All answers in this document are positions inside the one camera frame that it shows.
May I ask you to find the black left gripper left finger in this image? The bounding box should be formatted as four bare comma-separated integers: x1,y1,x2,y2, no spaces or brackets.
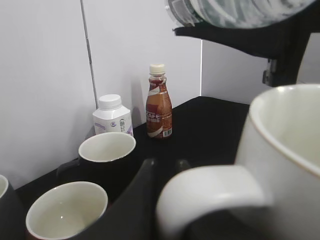
74,158,158,240

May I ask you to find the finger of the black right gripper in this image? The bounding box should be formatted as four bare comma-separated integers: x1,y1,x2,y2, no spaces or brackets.
173,4,320,87

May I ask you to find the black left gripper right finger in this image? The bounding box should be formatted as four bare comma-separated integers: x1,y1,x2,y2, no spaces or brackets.
174,159,191,178

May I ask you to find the clear plastic bottle with label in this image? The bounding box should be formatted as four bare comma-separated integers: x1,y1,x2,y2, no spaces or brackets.
164,0,315,29

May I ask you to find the white ceramic mug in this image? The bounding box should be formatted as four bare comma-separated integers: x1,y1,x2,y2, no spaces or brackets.
156,83,320,240

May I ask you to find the brown coffee drink bottle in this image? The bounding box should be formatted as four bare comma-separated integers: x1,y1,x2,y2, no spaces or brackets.
145,64,173,139

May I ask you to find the black mug white interior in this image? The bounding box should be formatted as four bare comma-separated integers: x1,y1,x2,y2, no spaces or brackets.
56,132,140,202

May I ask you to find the dark red mug white interior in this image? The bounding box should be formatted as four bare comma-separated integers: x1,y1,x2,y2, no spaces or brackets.
25,181,109,240

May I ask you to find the white milk bottle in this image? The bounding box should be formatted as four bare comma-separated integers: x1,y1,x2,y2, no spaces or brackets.
92,94,134,136

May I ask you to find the black mug at left edge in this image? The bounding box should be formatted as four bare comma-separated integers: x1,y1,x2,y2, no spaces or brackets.
0,175,25,240

